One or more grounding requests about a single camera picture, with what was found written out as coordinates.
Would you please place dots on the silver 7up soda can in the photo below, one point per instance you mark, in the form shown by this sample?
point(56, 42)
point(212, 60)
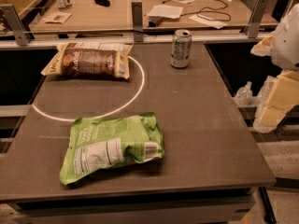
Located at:
point(181, 46)

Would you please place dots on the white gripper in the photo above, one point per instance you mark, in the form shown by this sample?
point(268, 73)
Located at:
point(287, 41)

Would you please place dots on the metal bracket post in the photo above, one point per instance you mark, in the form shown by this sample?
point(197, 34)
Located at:
point(20, 34)
point(252, 29)
point(137, 17)

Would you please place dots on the wooden back desk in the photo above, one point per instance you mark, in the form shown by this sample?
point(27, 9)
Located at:
point(88, 16)

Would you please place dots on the white paper sheet right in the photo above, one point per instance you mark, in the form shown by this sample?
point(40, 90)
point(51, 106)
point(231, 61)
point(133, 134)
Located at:
point(204, 20)

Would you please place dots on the brown chip bag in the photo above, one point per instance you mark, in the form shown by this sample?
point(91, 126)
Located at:
point(93, 59)

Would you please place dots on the small paper packet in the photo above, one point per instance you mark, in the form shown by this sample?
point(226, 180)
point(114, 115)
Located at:
point(57, 17)

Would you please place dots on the green rice chip bag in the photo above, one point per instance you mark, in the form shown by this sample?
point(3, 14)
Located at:
point(97, 144)

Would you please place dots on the left metal bracket post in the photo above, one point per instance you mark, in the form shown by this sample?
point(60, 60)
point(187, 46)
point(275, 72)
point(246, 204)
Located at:
point(20, 34)

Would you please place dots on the black computer mouse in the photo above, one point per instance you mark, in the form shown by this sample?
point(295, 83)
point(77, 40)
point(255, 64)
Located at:
point(103, 3)

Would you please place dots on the middle metal bracket post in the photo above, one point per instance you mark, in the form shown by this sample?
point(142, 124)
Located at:
point(137, 17)

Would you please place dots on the right metal bracket post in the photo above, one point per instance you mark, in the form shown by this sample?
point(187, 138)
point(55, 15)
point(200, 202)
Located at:
point(252, 29)

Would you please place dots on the white paper sheet centre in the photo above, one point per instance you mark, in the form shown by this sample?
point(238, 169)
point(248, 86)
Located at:
point(165, 11)

